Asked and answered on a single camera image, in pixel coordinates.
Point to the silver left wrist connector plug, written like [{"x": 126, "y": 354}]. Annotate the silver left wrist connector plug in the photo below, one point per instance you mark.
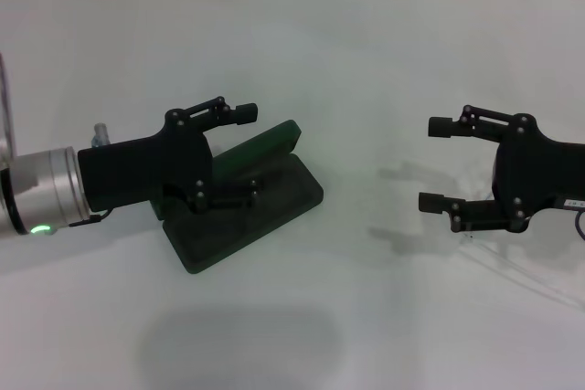
[{"x": 101, "y": 134}]

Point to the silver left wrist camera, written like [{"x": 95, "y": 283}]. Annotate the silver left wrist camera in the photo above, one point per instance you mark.
[{"x": 5, "y": 111}]

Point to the clear transparent glasses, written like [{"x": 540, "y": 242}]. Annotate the clear transparent glasses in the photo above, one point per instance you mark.
[{"x": 521, "y": 271}]

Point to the green glasses case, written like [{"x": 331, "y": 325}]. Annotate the green glasses case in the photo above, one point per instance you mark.
[{"x": 283, "y": 207}]

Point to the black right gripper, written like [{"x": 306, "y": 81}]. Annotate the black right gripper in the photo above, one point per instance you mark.
[{"x": 535, "y": 171}]

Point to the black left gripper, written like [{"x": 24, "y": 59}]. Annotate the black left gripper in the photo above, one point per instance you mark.
[{"x": 137, "y": 171}]

